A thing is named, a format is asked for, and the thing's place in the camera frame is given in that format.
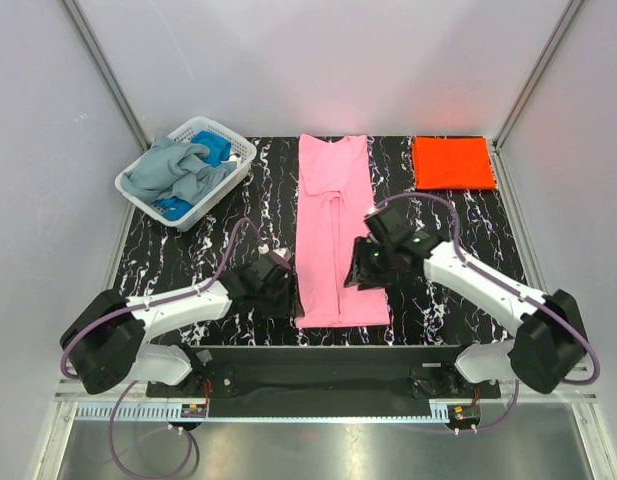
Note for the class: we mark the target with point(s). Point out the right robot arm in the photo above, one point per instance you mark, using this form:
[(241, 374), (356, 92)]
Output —
[(547, 331)]

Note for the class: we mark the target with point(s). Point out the grey t-shirt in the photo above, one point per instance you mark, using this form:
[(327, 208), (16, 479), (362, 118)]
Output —
[(168, 164)]

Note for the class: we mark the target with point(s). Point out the white slotted cable duct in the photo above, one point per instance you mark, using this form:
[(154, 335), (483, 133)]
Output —
[(415, 411)]

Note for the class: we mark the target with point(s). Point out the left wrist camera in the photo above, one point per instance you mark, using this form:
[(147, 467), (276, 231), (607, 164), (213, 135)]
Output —
[(281, 256)]

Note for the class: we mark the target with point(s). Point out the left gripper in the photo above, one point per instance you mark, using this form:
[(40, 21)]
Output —
[(290, 304)]

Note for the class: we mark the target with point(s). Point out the blue t-shirt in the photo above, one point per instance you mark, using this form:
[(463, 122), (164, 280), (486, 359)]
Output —
[(178, 203)]

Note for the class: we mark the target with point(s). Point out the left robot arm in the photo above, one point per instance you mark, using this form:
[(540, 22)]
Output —
[(112, 341)]

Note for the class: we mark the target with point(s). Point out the right aluminium frame post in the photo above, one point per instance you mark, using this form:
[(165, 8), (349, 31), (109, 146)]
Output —
[(557, 37)]

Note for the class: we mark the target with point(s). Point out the left aluminium frame post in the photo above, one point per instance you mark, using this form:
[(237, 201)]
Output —
[(92, 47)]

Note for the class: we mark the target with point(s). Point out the aluminium frame post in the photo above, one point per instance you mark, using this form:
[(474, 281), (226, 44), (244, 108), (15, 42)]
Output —
[(92, 47), (557, 37)]

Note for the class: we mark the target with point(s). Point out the folded orange t-shirt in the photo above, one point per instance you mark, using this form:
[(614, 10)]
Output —
[(452, 164)]

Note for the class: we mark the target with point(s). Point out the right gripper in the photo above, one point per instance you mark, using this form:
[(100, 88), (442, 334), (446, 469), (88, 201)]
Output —
[(359, 268)]

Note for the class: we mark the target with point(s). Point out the pink t-shirt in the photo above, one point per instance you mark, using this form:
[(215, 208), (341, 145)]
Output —
[(334, 194)]

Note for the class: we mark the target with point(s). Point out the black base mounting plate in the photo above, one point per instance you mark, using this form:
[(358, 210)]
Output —
[(345, 375)]

